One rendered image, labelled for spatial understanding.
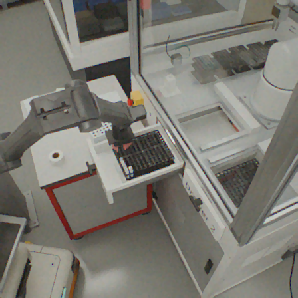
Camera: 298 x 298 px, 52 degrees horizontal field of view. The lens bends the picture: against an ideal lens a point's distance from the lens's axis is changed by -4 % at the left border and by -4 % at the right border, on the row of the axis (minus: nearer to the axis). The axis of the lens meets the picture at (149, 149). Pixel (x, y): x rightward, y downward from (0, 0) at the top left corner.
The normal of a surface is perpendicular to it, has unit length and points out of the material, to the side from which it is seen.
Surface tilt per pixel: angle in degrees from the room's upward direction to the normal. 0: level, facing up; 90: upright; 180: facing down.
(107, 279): 0
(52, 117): 35
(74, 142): 0
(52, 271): 0
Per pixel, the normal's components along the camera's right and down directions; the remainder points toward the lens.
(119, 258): 0.00, -0.62
